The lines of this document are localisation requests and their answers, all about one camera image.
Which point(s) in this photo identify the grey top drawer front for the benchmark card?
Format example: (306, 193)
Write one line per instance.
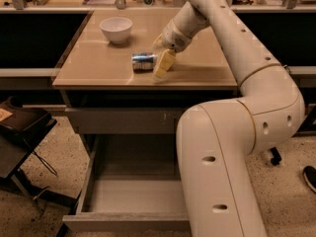
(124, 120)

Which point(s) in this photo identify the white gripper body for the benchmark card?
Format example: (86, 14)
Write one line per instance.
(173, 36)

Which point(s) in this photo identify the white ceramic bowl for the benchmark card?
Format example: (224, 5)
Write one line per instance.
(116, 29)

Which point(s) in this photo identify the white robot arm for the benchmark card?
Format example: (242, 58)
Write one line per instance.
(214, 138)

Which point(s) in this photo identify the black side cart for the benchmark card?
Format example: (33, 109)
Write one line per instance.
(22, 130)

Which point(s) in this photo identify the blue silver redbull can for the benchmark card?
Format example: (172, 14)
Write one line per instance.
(144, 61)

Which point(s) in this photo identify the beige top drawer cabinet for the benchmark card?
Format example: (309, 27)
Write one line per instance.
(98, 73)

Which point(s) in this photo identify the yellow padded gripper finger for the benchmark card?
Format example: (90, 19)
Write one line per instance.
(165, 60)
(158, 41)

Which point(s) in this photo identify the grey open middle drawer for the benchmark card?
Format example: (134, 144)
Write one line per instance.
(132, 183)

